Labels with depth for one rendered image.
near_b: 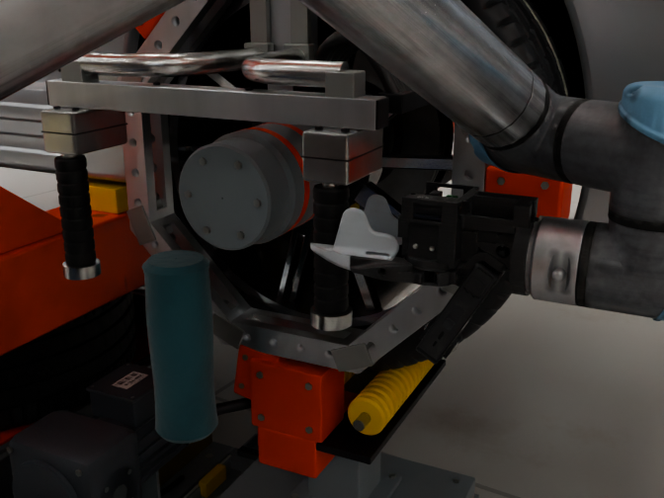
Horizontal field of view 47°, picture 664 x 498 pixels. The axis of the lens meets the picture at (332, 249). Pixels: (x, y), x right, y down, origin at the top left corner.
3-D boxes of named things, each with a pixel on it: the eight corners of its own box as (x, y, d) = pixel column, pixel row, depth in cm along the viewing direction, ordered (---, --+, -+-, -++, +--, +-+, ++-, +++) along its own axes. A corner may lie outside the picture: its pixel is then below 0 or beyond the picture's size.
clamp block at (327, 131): (383, 169, 81) (384, 119, 79) (348, 187, 73) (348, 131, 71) (340, 164, 83) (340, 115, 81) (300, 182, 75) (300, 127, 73)
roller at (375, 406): (444, 362, 130) (445, 331, 129) (376, 449, 105) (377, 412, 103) (411, 356, 133) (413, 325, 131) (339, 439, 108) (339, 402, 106)
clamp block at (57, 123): (128, 143, 95) (125, 100, 93) (76, 156, 87) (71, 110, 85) (98, 140, 97) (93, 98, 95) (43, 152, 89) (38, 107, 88)
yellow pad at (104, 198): (163, 198, 158) (161, 174, 156) (118, 214, 146) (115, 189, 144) (111, 191, 164) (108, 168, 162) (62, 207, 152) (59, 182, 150)
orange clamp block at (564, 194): (497, 209, 98) (569, 217, 94) (480, 224, 91) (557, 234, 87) (501, 155, 96) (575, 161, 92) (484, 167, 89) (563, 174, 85)
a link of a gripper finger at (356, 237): (311, 199, 75) (404, 207, 72) (311, 256, 77) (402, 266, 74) (300, 207, 72) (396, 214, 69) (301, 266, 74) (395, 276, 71)
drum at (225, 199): (352, 219, 106) (352, 118, 102) (275, 265, 88) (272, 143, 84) (264, 207, 112) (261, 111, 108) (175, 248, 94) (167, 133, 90)
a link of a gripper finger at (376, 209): (344, 186, 80) (423, 198, 75) (344, 239, 82) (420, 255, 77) (327, 191, 78) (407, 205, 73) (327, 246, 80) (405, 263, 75)
